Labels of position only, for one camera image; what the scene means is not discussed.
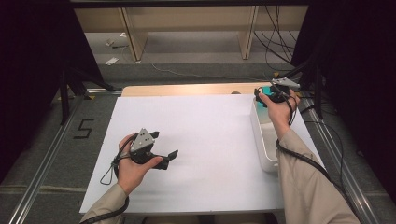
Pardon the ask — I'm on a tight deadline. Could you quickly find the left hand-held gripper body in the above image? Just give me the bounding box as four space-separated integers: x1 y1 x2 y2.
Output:
129 127 157 165

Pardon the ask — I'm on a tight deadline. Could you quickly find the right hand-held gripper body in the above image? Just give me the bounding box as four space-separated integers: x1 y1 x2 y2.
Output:
265 77 302 103

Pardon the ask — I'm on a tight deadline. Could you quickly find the iridescent phone case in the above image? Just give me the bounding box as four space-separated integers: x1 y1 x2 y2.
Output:
256 86 276 124

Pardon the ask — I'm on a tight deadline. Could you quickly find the white oblong plastic container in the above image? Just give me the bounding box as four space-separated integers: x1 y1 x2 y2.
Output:
249 92 282 174

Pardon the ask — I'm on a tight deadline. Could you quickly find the person's right hand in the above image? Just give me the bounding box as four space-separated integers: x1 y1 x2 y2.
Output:
259 90 302 142

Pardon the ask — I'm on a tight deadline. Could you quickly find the person's left hand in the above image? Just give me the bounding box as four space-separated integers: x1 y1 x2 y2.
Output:
117 133 164 196

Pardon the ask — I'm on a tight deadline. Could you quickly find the black metal stand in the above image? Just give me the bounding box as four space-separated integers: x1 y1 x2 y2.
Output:
58 65 119 126
275 58 325 121

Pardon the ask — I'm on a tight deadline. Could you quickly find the white board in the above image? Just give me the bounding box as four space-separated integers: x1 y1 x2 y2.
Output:
78 91 328 216

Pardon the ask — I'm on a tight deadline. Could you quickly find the wooden table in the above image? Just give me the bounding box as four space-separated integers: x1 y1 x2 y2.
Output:
120 81 275 98

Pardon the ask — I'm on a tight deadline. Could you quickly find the black curtain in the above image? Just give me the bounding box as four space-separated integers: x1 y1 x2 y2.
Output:
0 0 105 185
290 0 396 207

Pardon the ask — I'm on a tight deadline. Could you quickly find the wooden shelf unit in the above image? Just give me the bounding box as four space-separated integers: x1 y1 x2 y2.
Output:
74 5 310 63

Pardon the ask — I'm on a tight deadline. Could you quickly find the bundle of black floor cables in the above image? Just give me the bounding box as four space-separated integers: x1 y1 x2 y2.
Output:
253 5 301 73

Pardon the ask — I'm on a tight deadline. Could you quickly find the short aluminium rail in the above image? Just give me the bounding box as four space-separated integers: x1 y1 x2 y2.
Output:
86 88 123 95

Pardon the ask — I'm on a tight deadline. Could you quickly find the white floor cable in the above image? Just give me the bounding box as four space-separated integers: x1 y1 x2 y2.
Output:
150 63 266 83

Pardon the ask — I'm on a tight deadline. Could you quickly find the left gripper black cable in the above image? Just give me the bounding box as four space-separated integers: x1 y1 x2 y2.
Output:
78 133 139 224

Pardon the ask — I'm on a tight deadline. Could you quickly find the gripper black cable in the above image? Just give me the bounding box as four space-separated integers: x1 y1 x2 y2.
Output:
273 83 338 189
78 133 139 224

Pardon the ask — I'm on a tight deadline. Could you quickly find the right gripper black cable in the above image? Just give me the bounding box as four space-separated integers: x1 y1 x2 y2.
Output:
273 83 338 189

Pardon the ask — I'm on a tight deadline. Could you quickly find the black floor cable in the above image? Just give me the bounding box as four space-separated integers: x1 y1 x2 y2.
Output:
299 105 347 194

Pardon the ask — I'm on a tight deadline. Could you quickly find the aluminium floor rail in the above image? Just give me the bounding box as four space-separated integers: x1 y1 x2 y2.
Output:
8 95 86 224
298 91 381 224

